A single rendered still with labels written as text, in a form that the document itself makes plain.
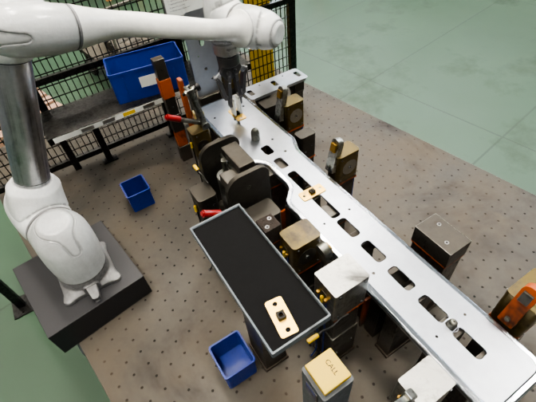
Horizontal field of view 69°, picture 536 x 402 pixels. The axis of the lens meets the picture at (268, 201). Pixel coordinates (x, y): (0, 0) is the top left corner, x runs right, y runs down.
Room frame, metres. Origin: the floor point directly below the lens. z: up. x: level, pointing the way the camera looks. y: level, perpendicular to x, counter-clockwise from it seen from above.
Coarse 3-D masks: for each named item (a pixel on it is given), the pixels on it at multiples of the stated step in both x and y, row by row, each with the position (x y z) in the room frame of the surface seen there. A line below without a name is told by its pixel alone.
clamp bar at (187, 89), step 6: (198, 84) 1.18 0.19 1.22; (186, 90) 1.16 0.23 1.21; (192, 90) 1.16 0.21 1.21; (198, 90) 1.17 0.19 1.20; (186, 96) 1.16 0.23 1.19; (192, 96) 1.15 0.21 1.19; (192, 102) 1.15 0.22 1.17; (198, 102) 1.16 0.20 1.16; (198, 108) 1.16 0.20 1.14; (198, 114) 1.16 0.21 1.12; (204, 120) 1.16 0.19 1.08
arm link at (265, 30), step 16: (80, 16) 0.92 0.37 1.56; (96, 16) 0.95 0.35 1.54; (112, 16) 0.99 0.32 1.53; (128, 16) 1.01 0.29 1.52; (144, 16) 1.02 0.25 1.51; (160, 16) 1.03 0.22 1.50; (176, 16) 1.04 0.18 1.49; (240, 16) 1.08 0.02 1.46; (256, 16) 1.09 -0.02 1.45; (272, 16) 1.09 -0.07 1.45; (80, 32) 0.90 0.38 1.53; (96, 32) 0.93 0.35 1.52; (112, 32) 0.97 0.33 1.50; (128, 32) 0.99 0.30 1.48; (144, 32) 1.00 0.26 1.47; (160, 32) 1.01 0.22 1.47; (176, 32) 1.01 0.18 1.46; (192, 32) 1.02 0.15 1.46; (208, 32) 1.02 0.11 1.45; (224, 32) 1.03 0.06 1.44; (240, 32) 1.06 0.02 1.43; (256, 32) 1.07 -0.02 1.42; (272, 32) 1.06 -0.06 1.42; (80, 48) 0.91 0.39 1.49; (256, 48) 1.08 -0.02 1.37; (272, 48) 1.07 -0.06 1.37
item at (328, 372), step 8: (328, 352) 0.27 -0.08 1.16; (320, 360) 0.26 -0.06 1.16; (328, 360) 0.26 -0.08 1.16; (336, 360) 0.26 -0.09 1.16; (312, 368) 0.25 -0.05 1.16; (320, 368) 0.25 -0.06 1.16; (328, 368) 0.24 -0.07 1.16; (336, 368) 0.24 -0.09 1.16; (344, 368) 0.24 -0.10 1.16; (312, 376) 0.23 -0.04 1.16; (320, 376) 0.23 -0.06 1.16; (328, 376) 0.23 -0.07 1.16; (336, 376) 0.23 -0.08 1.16; (344, 376) 0.23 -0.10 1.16; (320, 384) 0.22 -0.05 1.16; (328, 384) 0.22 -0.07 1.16; (336, 384) 0.22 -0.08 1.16; (328, 392) 0.21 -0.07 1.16
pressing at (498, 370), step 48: (240, 144) 1.11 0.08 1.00; (288, 144) 1.08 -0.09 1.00; (288, 192) 0.84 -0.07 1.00; (336, 192) 0.82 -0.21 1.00; (336, 240) 0.64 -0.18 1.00; (384, 240) 0.62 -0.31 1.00; (384, 288) 0.48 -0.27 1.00; (432, 288) 0.46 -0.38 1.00; (432, 336) 0.34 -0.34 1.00; (480, 336) 0.33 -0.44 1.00; (480, 384) 0.23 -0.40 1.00; (528, 384) 0.22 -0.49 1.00
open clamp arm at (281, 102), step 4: (280, 88) 1.27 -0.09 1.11; (284, 88) 1.27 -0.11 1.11; (280, 92) 1.26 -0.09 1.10; (284, 92) 1.26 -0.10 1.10; (280, 96) 1.26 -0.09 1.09; (284, 96) 1.26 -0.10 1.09; (280, 100) 1.26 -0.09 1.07; (284, 100) 1.26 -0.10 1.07; (276, 104) 1.28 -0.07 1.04; (280, 104) 1.26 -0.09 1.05; (284, 104) 1.26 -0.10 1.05; (276, 108) 1.27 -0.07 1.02; (280, 108) 1.25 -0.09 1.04; (276, 112) 1.27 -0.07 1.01; (280, 112) 1.25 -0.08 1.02; (276, 116) 1.25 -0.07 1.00; (280, 116) 1.25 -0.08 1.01; (280, 120) 1.25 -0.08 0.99
